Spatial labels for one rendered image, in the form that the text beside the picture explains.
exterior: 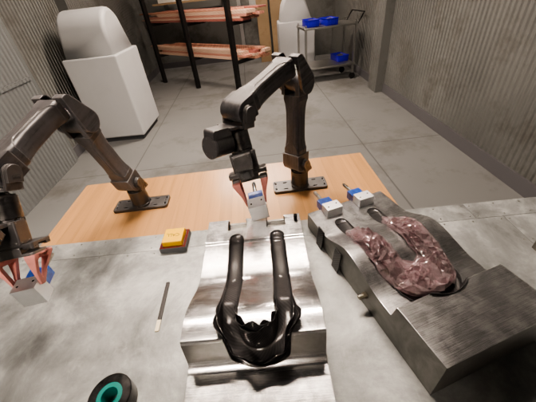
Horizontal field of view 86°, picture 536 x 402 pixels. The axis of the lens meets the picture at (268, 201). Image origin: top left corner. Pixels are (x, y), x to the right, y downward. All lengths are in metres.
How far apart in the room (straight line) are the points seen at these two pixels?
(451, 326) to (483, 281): 0.14
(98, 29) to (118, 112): 0.86
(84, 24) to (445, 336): 3.88
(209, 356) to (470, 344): 0.45
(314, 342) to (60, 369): 0.55
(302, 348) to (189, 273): 0.40
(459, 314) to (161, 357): 0.60
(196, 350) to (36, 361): 0.42
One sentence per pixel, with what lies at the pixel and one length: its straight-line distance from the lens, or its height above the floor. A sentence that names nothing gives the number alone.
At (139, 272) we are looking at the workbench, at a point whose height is 0.80.
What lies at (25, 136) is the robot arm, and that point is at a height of 1.20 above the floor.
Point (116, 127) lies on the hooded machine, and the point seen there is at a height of 0.19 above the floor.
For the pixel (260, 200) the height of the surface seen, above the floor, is 0.95.
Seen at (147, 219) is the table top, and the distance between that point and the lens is 1.10.
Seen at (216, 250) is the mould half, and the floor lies 0.89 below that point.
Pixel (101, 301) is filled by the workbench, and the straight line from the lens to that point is 0.91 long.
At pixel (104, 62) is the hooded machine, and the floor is 0.91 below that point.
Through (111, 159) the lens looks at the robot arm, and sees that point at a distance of 1.02.
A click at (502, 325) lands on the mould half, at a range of 0.68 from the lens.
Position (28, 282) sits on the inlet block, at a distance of 0.83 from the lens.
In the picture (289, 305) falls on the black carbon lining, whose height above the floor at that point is 0.91.
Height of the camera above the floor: 1.42
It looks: 37 degrees down
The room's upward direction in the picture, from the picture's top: 7 degrees counter-clockwise
